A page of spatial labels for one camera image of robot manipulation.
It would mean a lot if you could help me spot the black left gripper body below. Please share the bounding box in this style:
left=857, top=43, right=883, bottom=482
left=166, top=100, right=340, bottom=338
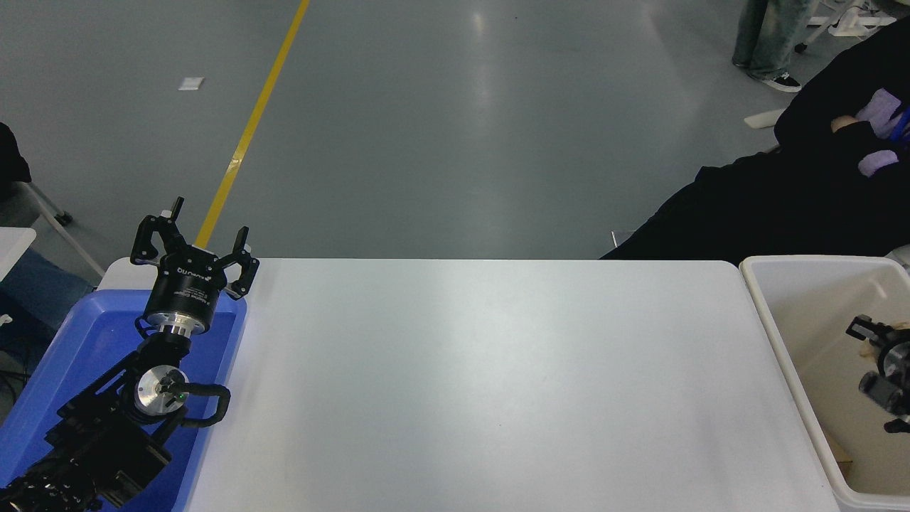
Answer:
left=144, top=246, right=229, bottom=330

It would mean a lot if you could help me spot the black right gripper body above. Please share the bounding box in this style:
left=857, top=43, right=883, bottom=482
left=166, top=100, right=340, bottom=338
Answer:
left=880, top=339, right=910, bottom=385

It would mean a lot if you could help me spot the large pale plastic bin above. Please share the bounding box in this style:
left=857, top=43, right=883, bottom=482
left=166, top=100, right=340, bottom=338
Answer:
left=739, top=255, right=910, bottom=512

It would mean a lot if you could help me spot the grey metal chair leg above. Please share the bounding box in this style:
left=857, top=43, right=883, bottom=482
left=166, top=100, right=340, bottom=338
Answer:
left=21, top=181, right=106, bottom=278

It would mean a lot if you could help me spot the blue plastic tray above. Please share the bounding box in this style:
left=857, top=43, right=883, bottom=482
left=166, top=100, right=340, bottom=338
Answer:
left=0, top=288, right=248, bottom=512

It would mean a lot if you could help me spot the small white table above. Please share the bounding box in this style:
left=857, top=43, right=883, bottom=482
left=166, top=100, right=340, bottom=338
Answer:
left=0, top=228, right=37, bottom=280

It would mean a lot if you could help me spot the person beside bin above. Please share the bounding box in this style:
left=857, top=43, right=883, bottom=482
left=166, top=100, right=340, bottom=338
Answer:
left=601, top=18, right=910, bottom=265

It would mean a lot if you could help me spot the seated person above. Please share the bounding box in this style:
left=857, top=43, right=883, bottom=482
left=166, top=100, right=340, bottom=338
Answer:
left=0, top=122, right=95, bottom=356

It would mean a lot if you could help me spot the white wheeled chair base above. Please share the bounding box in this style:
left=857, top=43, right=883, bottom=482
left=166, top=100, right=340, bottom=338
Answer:
left=795, top=0, right=898, bottom=53

